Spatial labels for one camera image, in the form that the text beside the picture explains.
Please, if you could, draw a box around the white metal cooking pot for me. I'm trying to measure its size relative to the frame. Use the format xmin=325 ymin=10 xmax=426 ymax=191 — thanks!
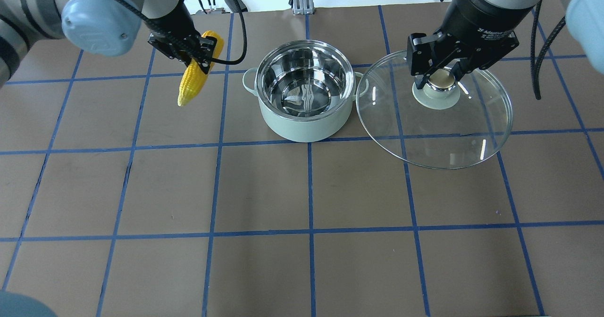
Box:
xmin=243 ymin=40 xmax=363 ymax=143

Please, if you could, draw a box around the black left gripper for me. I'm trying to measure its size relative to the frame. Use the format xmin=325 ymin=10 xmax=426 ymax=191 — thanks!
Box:
xmin=148 ymin=6 xmax=218 ymax=75

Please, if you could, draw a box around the yellow corn cob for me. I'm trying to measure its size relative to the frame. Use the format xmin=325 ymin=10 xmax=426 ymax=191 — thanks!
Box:
xmin=177 ymin=31 xmax=224 ymax=107

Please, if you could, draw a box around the glass pot lid with knob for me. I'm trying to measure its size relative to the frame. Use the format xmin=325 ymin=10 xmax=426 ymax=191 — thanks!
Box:
xmin=356 ymin=51 xmax=513 ymax=169

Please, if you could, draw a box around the brown paper table cover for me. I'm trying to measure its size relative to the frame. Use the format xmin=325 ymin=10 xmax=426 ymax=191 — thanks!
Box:
xmin=0 ymin=3 xmax=603 ymax=317

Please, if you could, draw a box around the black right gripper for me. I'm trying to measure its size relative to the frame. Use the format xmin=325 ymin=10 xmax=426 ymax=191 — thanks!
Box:
xmin=406 ymin=0 xmax=520 ymax=89

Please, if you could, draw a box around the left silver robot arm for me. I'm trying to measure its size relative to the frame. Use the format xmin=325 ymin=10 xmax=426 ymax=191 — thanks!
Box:
xmin=0 ymin=0 xmax=219 ymax=84

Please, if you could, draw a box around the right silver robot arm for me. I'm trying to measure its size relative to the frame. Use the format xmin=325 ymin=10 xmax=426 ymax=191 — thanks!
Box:
xmin=406 ymin=0 xmax=604 ymax=89

